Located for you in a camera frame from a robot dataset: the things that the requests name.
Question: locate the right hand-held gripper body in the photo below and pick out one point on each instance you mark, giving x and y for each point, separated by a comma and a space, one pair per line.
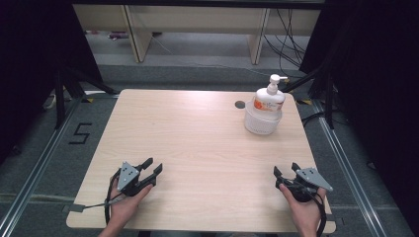
311, 177

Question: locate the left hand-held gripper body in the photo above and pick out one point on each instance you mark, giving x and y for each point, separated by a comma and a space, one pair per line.
128, 176

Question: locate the white pump bottle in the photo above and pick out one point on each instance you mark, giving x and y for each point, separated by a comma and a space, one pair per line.
268, 100

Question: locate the person's left hand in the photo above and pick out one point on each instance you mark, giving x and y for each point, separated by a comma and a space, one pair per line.
122, 207

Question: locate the person's right hand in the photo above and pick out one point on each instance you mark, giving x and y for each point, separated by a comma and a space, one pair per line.
308, 214

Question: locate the grey tape piece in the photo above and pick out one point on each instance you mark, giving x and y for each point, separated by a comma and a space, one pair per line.
336, 220
74, 208

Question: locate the black metal stand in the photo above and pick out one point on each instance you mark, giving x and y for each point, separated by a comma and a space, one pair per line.
329, 98
60, 98

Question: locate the dark round table grommet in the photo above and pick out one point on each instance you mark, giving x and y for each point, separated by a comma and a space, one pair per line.
240, 104

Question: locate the black curtain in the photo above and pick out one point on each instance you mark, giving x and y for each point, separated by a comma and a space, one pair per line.
378, 82
29, 65

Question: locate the beige wooden desk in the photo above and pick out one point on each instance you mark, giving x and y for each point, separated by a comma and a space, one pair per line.
197, 18

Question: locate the metal floor rail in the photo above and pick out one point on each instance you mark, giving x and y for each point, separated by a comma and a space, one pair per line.
349, 179
29, 182

